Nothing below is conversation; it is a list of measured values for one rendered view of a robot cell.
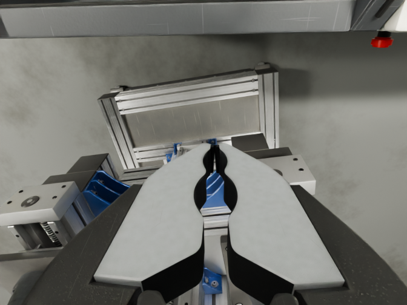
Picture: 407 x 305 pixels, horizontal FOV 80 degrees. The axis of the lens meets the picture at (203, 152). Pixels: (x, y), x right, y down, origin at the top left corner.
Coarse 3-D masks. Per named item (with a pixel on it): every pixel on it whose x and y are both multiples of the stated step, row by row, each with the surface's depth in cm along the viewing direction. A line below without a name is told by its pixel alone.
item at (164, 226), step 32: (192, 160) 11; (160, 192) 9; (192, 192) 9; (128, 224) 8; (160, 224) 8; (192, 224) 8; (128, 256) 7; (160, 256) 7; (192, 256) 7; (160, 288) 7; (192, 288) 7
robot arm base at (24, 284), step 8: (32, 272) 50; (40, 272) 50; (24, 280) 49; (32, 280) 49; (16, 288) 49; (24, 288) 48; (16, 296) 47; (24, 296) 47; (8, 304) 47; (16, 304) 46
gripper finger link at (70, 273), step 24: (120, 216) 8; (72, 240) 7; (96, 240) 7; (48, 264) 6; (72, 264) 6; (96, 264) 6; (48, 288) 6; (72, 288) 6; (96, 288) 6; (120, 288) 6
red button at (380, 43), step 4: (380, 32) 47; (384, 32) 47; (388, 32) 46; (376, 36) 48; (380, 36) 47; (384, 36) 47; (388, 36) 47; (372, 40) 48; (376, 40) 47; (380, 40) 47; (384, 40) 47; (388, 40) 46; (392, 40) 47; (372, 44) 48; (376, 44) 48; (380, 44) 47; (384, 44) 47; (388, 44) 47
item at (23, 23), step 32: (160, 0) 33; (192, 0) 33; (224, 0) 33; (256, 0) 33; (288, 0) 33; (320, 0) 33; (352, 0) 32; (0, 32) 36; (32, 32) 36; (64, 32) 36; (96, 32) 35; (128, 32) 35; (160, 32) 35; (192, 32) 35; (224, 32) 35; (256, 32) 35; (288, 32) 35; (320, 32) 35
